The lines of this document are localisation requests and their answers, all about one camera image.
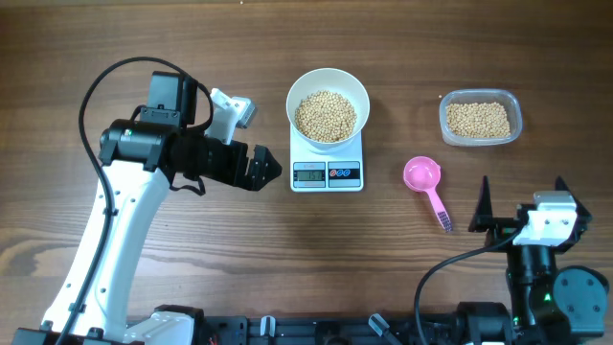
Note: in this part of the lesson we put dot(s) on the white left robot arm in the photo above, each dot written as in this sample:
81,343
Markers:
139,159

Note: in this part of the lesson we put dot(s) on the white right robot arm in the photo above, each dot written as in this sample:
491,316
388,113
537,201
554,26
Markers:
549,304

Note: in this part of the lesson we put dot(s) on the white digital kitchen scale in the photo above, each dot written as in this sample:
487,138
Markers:
313,170

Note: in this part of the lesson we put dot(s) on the cream white bowl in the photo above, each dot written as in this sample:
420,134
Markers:
327,107

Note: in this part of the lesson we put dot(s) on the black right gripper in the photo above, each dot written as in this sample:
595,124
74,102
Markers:
502,229

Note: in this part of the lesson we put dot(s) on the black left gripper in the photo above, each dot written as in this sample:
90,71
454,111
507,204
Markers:
234,176

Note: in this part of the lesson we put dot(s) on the clear plastic bean container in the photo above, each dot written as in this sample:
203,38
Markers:
480,117

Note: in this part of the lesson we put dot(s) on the pink plastic scoop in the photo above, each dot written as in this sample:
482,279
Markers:
422,174

